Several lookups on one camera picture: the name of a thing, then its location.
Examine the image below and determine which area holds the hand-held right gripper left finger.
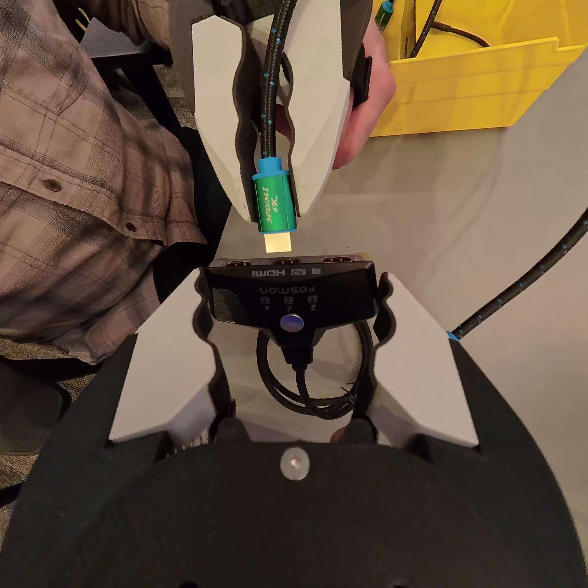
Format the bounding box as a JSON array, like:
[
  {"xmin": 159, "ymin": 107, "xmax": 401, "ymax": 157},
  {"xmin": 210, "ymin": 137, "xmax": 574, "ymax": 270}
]
[{"xmin": 108, "ymin": 268, "xmax": 237, "ymax": 449}]

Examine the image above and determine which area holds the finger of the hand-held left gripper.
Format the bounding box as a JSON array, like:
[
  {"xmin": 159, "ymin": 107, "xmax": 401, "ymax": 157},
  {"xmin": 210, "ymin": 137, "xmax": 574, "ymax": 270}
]
[
  {"xmin": 190, "ymin": 16, "xmax": 258, "ymax": 223},
  {"xmin": 276, "ymin": 0, "xmax": 374, "ymax": 217}
]

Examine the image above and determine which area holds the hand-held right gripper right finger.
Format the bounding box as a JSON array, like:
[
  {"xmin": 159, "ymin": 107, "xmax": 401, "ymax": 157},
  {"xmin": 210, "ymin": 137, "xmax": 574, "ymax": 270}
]
[{"xmin": 365, "ymin": 272, "xmax": 480, "ymax": 448}]

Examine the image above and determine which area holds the black HDMI switch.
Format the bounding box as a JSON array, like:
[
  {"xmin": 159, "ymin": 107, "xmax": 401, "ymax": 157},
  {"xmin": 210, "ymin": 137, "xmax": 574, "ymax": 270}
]
[{"xmin": 204, "ymin": 254, "xmax": 381, "ymax": 364}]

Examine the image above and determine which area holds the yellow storage bin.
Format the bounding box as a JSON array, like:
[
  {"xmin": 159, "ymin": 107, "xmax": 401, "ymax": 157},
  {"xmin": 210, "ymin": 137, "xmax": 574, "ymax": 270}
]
[{"xmin": 367, "ymin": 0, "xmax": 588, "ymax": 138}]

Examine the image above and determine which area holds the person's plaid shirt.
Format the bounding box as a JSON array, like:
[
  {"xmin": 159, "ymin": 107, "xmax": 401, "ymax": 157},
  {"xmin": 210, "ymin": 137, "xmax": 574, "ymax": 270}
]
[{"xmin": 0, "ymin": 0, "xmax": 207, "ymax": 364}]

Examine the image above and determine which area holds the thin black USB cable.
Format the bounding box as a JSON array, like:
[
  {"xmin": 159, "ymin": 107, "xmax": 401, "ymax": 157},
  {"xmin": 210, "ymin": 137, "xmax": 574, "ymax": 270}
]
[{"xmin": 408, "ymin": 0, "xmax": 491, "ymax": 59}]

